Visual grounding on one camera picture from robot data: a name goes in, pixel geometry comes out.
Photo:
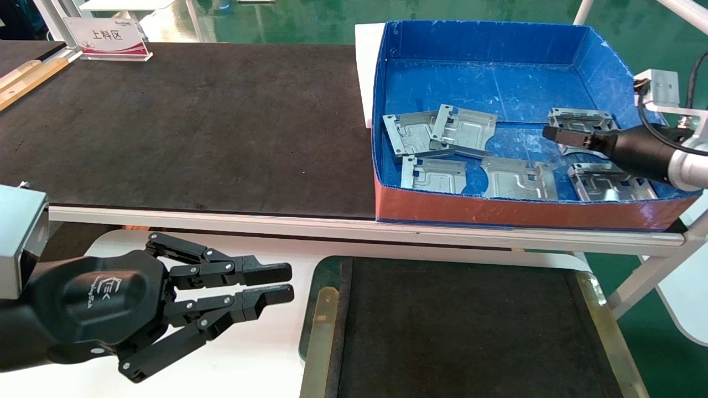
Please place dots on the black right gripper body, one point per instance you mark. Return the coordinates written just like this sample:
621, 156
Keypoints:
644, 152

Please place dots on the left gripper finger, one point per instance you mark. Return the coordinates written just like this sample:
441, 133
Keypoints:
265, 272
265, 298

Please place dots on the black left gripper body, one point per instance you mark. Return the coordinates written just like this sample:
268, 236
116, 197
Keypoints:
105, 298

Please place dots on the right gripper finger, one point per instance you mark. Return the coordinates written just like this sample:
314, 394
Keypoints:
569, 136
594, 151

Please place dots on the stamped grey metal plate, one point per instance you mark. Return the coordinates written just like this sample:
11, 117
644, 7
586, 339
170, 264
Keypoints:
406, 135
575, 117
517, 179
467, 130
597, 188
437, 176

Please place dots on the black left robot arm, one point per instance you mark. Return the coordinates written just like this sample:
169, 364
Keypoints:
16, 342

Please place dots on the white work table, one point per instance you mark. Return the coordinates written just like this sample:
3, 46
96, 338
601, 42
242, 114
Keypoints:
265, 354

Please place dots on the brass metal strip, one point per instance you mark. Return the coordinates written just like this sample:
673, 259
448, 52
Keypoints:
321, 342
614, 342

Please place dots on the blue box orange outside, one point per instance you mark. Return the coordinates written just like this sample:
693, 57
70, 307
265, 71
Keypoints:
498, 83

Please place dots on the white pipe arch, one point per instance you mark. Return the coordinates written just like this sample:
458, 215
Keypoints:
585, 11

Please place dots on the large black table mat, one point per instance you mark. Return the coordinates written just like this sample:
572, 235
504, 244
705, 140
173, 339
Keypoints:
193, 127

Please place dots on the white side table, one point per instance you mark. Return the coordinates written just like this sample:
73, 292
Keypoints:
691, 309

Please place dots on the black tray green rim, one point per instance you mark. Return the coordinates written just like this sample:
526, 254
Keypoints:
459, 331

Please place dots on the white foam board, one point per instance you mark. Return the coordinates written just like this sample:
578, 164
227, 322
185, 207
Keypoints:
368, 72

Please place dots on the brown wooden strip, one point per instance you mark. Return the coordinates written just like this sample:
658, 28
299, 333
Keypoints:
36, 83

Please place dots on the light wooden strip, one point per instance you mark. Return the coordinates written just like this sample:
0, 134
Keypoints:
19, 74

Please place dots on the small black table mat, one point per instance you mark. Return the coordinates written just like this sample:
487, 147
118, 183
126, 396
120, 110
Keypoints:
22, 55

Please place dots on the acrylic sign red stripe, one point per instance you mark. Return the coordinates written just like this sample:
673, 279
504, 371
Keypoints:
108, 36

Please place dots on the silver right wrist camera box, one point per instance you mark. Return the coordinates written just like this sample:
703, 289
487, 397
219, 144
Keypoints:
661, 88

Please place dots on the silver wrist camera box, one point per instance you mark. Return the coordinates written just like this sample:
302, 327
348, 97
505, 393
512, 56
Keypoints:
19, 237
661, 88

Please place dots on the white metal table frame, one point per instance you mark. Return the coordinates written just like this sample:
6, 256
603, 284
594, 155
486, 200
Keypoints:
332, 224

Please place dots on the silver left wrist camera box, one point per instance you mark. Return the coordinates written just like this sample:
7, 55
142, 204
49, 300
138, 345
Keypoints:
19, 237

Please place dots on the white aluminium frame post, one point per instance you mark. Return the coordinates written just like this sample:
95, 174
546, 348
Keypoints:
55, 22

